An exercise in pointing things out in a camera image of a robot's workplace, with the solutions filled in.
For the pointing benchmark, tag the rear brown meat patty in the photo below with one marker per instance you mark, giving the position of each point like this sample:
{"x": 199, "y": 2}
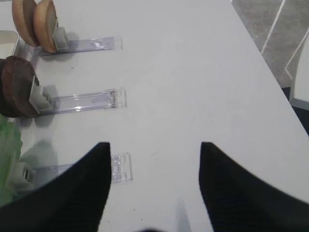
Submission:
{"x": 5, "y": 109}

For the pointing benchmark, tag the front bread bun slice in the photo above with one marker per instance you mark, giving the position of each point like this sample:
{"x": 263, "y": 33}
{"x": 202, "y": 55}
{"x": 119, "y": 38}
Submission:
{"x": 45, "y": 21}

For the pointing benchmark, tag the front brown meat patty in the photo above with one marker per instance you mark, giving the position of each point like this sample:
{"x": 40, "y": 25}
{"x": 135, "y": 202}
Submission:
{"x": 18, "y": 77}

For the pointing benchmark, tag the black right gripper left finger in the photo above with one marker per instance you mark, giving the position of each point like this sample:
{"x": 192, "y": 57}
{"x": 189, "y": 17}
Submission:
{"x": 73, "y": 202}

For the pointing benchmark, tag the clear bread rack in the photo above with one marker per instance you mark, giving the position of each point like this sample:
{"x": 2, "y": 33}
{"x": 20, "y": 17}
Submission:
{"x": 66, "y": 46}

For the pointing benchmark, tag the white chair edge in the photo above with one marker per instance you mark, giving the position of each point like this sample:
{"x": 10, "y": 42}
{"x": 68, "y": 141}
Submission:
{"x": 299, "y": 93}

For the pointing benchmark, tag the rear bread bun slice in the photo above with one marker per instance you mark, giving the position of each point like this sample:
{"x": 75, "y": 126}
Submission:
{"x": 23, "y": 13}

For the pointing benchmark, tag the brown meat patty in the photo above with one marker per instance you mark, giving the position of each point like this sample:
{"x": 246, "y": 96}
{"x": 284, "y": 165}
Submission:
{"x": 18, "y": 77}
{"x": 5, "y": 109}

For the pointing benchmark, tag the cream white tray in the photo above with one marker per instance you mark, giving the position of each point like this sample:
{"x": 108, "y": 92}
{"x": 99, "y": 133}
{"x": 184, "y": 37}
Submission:
{"x": 9, "y": 43}

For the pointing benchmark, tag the clear lettuce rack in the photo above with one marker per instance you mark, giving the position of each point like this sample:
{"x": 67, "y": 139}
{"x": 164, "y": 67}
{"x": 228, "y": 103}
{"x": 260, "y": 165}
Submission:
{"x": 21, "y": 177}

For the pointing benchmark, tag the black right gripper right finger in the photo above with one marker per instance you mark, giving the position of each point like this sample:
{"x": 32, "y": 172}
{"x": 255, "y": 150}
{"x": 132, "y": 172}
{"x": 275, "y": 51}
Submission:
{"x": 238, "y": 201}

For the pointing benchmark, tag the clear patty rack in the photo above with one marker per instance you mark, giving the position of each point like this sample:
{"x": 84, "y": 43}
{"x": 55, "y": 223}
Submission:
{"x": 42, "y": 103}

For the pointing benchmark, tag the bread bun slice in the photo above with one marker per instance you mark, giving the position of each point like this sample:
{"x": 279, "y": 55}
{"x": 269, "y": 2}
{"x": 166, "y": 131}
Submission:
{"x": 45, "y": 21}
{"x": 23, "y": 13}

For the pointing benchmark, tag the green lettuce leaf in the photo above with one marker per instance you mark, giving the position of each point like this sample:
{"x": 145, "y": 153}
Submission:
{"x": 10, "y": 144}

